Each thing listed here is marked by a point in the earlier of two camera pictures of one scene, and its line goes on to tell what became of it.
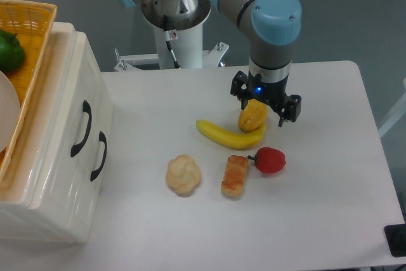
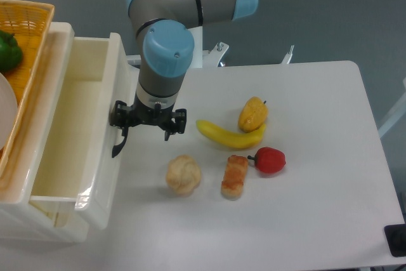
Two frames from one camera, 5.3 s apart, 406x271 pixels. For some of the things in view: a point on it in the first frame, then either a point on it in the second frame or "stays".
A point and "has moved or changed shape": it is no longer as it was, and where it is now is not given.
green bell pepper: [12, 55] stays
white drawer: [61, 171] has moved or changed shape
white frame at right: [399, 113] stays
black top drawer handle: [86, 108] to [117, 147]
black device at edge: [396, 237] stays
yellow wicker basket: [32, 23] stays
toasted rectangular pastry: [235, 174] stays
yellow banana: [232, 140] stays
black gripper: [273, 94] to [123, 117]
